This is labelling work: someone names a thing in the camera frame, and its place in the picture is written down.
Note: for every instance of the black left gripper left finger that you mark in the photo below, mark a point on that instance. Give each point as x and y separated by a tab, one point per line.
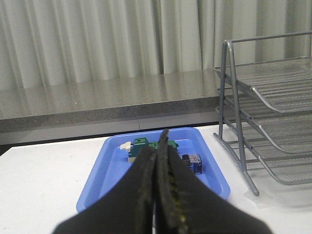
126	209

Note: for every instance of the grey wire rack frame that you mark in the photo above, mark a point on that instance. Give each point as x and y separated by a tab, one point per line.
227	74

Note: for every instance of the blue plastic tray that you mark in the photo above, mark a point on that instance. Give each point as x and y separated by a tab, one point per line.
112	164

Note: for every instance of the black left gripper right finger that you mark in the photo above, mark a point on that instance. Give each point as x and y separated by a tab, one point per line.
184	205

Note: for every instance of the white curtain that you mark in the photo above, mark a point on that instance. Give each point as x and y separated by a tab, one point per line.
52	42

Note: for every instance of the green terminal block component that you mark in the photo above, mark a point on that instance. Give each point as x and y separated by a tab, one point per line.
134	148

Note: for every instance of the grey stone counter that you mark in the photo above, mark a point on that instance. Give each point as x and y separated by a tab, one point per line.
192	92

